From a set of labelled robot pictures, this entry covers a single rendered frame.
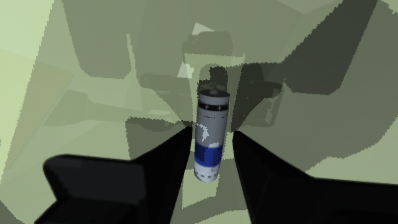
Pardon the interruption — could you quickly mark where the grey and blue cylindrical battery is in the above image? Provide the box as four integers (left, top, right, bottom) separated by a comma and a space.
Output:
194, 88, 230, 183

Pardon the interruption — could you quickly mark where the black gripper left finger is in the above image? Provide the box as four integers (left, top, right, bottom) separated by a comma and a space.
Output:
43, 126, 193, 224

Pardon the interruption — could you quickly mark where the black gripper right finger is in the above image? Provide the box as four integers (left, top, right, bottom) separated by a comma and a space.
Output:
232, 131, 398, 224

